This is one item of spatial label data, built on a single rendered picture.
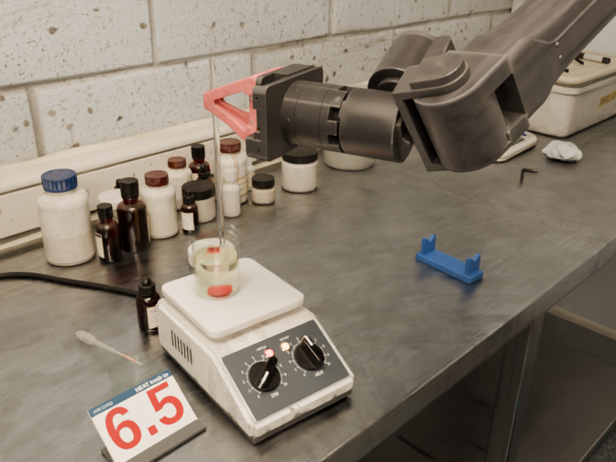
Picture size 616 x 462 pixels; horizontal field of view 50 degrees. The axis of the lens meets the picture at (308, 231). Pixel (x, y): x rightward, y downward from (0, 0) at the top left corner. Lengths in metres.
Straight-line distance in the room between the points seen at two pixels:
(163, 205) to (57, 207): 0.16
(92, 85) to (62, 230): 0.27
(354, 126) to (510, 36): 0.14
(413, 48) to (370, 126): 0.09
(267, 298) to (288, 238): 0.34
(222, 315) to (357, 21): 0.99
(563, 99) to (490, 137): 1.13
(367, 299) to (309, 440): 0.27
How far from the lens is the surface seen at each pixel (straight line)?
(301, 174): 1.20
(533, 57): 0.54
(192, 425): 0.69
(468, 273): 0.95
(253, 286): 0.74
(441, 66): 0.50
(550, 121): 1.66
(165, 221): 1.05
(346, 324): 0.83
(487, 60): 0.52
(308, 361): 0.69
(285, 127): 0.57
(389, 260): 0.99
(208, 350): 0.68
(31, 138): 1.11
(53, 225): 0.99
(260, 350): 0.68
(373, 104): 0.54
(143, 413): 0.68
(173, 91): 1.23
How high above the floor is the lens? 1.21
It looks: 25 degrees down
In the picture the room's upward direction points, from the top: 1 degrees clockwise
